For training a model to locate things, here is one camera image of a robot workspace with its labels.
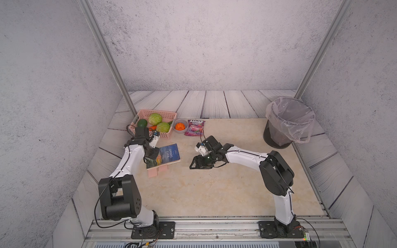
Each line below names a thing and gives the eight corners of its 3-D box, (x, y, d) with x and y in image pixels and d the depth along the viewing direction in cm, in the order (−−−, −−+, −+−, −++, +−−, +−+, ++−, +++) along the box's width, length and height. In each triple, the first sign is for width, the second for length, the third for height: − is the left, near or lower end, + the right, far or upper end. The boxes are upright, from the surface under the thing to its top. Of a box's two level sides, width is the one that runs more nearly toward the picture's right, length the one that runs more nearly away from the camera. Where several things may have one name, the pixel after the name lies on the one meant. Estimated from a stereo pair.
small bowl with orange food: (172, 133, 112) (171, 128, 108) (174, 123, 119) (173, 119, 115) (187, 133, 112) (186, 128, 108) (188, 123, 118) (187, 118, 115)
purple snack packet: (184, 135, 112) (184, 133, 110) (188, 121, 121) (188, 119, 120) (201, 137, 111) (201, 135, 109) (204, 122, 120) (204, 120, 119)
